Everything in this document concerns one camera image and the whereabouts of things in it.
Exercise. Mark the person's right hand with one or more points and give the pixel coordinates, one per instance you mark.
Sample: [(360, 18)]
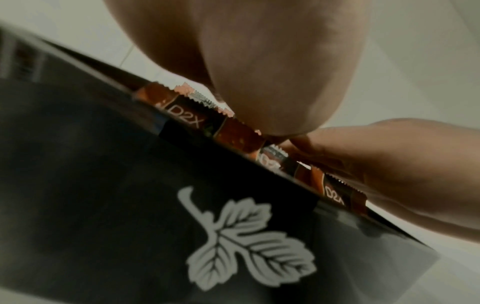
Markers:
[(405, 172)]

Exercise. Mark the black tray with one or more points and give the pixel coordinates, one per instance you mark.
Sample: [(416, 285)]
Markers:
[(112, 178)]

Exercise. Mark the pile of orange coffee sachets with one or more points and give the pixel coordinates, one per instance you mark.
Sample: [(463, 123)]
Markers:
[(240, 136)]

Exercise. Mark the person's left hand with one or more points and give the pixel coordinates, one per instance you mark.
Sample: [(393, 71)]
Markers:
[(270, 59)]

